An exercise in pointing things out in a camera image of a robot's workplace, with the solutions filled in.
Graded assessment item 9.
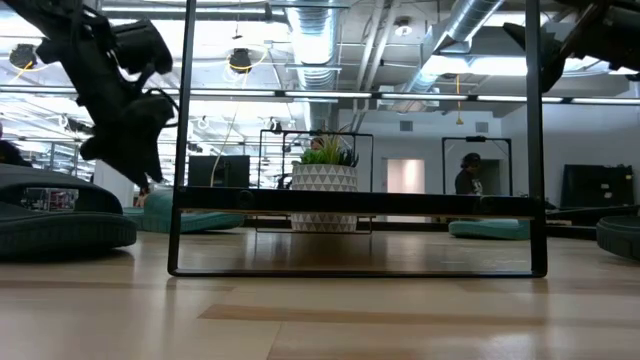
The long linear ceiling light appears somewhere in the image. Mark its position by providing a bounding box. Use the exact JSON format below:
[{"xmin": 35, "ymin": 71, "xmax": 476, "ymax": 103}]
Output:
[{"xmin": 0, "ymin": 84, "xmax": 640, "ymax": 106}]

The black monitor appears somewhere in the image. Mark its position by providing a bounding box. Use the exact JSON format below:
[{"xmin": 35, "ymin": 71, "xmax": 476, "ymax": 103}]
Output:
[{"xmin": 188, "ymin": 154, "xmax": 251, "ymax": 189}]

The round ceiling lamp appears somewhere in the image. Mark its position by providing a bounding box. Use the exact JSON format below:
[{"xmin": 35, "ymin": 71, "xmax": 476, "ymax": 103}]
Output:
[{"xmin": 393, "ymin": 16, "xmax": 414, "ymax": 38}]

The white square column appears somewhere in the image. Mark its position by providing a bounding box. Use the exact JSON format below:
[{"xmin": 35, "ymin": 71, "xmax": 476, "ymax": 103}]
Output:
[{"xmin": 92, "ymin": 158, "xmax": 137, "ymax": 207}]

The silver spiral air duct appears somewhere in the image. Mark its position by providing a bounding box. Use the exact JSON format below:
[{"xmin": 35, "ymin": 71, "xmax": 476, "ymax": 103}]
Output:
[
  {"xmin": 389, "ymin": 0, "xmax": 506, "ymax": 109},
  {"xmin": 284, "ymin": 0, "xmax": 344, "ymax": 132}
]

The teal slide sandal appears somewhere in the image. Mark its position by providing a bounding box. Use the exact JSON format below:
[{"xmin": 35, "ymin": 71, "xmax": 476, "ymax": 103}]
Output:
[
  {"xmin": 122, "ymin": 188, "xmax": 246, "ymax": 235},
  {"xmin": 448, "ymin": 218, "xmax": 532, "ymax": 241}
]

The black equipment case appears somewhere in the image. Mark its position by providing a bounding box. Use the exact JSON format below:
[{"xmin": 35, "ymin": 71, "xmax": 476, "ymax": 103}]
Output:
[{"xmin": 559, "ymin": 163, "xmax": 637, "ymax": 210}]

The green plant in patterned pot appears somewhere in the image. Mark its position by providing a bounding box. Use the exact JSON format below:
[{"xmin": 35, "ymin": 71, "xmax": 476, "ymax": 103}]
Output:
[{"xmin": 290, "ymin": 130, "xmax": 361, "ymax": 234}]

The person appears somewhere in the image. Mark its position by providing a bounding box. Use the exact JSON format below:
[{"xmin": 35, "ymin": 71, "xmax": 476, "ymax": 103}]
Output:
[
  {"xmin": 453, "ymin": 152, "xmax": 485, "ymax": 196},
  {"xmin": 0, "ymin": 122, "xmax": 34, "ymax": 169}
]

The black metal shoe shelf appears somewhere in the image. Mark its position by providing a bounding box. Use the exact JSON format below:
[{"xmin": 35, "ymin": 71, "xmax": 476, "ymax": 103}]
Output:
[{"xmin": 167, "ymin": 0, "xmax": 549, "ymax": 279}]

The black ceiling cable reel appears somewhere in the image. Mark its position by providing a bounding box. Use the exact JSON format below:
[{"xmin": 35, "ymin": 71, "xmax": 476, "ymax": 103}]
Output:
[
  {"xmin": 8, "ymin": 43, "xmax": 39, "ymax": 70},
  {"xmin": 227, "ymin": 47, "xmax": 255, "ymax": 75}
]

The dark slide sandal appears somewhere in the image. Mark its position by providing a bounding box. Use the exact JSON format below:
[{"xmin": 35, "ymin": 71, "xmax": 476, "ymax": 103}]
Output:
[
  {"xmin": 595, "ymin": 215, "xmax": 640, "ymax": 261},
  {"xmin": 0, "ymin": 163, "xmax": 139, "ymax": 260}
]

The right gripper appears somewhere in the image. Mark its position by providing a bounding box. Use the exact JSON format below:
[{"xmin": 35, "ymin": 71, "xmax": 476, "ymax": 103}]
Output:
[{"xmin": 502, "ymin": 0, "xmax": 640, "ymax": 95}]

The yellow hanging cord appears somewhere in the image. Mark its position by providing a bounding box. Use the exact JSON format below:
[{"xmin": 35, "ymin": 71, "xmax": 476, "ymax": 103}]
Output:
[{"xmin": 453, "ymin": 73, "xmax": 465, "ymax": 126}]

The black background rig frame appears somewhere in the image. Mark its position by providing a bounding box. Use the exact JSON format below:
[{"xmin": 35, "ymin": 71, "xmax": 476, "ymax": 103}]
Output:
[{"xmin": 441, "ymin": 135, "xmax": 514, "ymax": 197}]

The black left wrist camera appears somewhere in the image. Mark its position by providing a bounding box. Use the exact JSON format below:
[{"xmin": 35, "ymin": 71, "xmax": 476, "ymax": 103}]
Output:
[{"xmin": 110, "ymin": 18, "xmax": 175, "ymax": 76}]

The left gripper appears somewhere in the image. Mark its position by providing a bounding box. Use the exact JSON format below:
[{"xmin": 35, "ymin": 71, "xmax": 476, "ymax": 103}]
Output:
[{"xmin": 67, "ymin": 59, "xmax": 177, "ymax": 190}]

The black aluminium table frame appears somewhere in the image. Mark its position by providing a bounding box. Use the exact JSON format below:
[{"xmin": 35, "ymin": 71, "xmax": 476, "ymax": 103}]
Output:
[{"xmin": 243, "ymin": 203, "xmax": 640, "ymax": 240}]

